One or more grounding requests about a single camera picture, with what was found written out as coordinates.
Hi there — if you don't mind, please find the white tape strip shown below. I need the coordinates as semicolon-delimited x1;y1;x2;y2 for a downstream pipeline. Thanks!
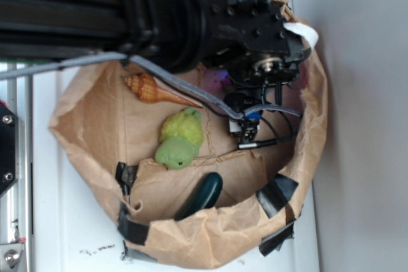
284;22;319;49

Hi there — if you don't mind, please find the black metal bracket plate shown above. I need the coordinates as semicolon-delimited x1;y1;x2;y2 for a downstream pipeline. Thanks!
1;101;19;197

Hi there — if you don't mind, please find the aluminium frame rail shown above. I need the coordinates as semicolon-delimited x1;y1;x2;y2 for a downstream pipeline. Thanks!
1;76;34;271

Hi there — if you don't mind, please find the small camera module with connector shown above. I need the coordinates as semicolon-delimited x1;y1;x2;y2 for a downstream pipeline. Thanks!
224;92;278;150

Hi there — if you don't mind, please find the orange spiral seashell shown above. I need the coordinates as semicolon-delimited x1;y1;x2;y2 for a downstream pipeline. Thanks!
124;73;203;108

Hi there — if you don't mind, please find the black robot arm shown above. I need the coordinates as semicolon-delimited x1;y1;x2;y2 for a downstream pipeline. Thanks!
1;0;311;87

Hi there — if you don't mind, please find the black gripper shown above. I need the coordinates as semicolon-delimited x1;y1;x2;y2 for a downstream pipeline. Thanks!
203;0;311;89

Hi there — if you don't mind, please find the brown paper-lined cardboard box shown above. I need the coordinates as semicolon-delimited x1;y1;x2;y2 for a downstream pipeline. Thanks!
50;52;328;269

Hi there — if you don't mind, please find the green plush turtle toy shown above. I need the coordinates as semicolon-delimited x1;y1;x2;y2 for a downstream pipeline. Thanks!
154;108;203;169

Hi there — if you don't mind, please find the grey sleeved cable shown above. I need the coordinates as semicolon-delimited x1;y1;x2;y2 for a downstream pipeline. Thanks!
0;51;303;119

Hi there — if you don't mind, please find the dark green cucumber toy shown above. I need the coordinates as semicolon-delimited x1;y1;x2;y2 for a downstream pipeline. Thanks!
174;172;223;221

